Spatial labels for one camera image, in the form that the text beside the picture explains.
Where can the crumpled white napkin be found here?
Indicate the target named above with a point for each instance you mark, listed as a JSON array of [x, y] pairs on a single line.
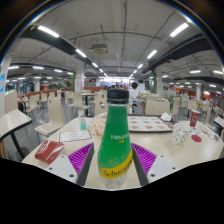
[[166, 116]]

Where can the white printed card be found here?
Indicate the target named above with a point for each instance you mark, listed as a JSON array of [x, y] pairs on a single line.
[[75, 136]]

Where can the ceiling strip lights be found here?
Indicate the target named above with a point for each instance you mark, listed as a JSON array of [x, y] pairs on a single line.
[[48, 31]]

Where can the green drink bottle black cap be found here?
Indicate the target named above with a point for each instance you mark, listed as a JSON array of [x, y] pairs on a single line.
[[115, 143]]

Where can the group of beige chairs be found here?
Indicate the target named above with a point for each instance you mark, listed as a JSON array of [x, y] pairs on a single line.
[[78, 100]]

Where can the ceiling air conditioner unit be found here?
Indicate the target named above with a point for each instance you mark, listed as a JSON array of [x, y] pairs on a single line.
[[99, 49]]

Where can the red paper box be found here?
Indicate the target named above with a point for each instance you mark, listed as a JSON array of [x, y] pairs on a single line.
[[49, 151]]

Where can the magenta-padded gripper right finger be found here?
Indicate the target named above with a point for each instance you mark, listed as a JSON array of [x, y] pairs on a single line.
[[145, 158]]

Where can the printed sticker flyer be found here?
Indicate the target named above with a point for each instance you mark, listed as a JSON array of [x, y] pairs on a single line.
[[204, 131]]

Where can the beige table black leg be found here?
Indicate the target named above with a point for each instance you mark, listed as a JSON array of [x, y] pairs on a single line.
[[219, 120], [13, 121]]

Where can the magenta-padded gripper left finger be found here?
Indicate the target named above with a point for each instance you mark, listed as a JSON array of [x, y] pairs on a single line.
[[80, 158]]

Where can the red paper cup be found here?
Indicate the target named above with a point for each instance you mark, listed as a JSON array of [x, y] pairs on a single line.
[[194, 118]]

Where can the beige chair with oval hole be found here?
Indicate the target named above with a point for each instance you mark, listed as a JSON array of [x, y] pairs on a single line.
[[100, 106], [156, 107]]

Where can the white polka-dot mug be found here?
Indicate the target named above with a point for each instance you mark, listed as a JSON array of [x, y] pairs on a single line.
[[180, 133]]

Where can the flat round red coaster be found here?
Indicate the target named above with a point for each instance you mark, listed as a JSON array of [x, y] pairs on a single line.
[[196, 138]]

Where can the small clear sanitizer bottle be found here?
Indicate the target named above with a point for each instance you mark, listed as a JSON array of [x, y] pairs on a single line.
[[82, 123]]

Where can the beige chair metal legs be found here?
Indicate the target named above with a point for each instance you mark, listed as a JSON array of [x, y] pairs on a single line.
[[53, 113]]

